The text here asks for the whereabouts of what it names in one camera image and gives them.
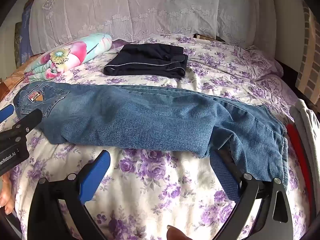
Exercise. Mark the blue denim pants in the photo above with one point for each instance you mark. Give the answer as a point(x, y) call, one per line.
point(150, 120)

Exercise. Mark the white pillow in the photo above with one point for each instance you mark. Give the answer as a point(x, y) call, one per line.
point(262, 17)

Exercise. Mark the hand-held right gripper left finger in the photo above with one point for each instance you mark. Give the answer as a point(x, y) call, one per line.
point(100, 166)

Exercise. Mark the person's left hand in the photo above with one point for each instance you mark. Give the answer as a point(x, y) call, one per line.
point(6, 197)

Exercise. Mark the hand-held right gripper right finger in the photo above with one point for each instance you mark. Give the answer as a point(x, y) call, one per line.
point(226, 177)

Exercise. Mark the white lace cover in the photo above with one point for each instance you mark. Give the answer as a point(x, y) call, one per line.
point(125, 7)

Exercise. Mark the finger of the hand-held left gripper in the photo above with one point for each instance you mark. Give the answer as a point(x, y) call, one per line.
point(6, 113)
point(31, 121)

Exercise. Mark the brown cloth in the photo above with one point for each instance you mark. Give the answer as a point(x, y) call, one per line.
point(15, 80)

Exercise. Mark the grey cloth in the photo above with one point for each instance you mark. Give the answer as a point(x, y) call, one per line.
point(306, 120)

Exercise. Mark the red cloth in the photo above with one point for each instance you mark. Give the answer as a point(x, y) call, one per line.
point(298, 152)

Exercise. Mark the blue cloth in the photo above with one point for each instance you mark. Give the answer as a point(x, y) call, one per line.
point(27, 30)

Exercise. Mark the folded dark navy pants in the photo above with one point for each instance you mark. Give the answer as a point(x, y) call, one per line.
point(147, 60)

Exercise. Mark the folded floral quilt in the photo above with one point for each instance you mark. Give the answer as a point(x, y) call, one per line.
point(72, 52)

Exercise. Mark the brown box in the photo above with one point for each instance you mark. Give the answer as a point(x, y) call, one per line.
point(206, 37)

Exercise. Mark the person's right hand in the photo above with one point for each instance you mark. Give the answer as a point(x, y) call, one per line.
point(177, 233)

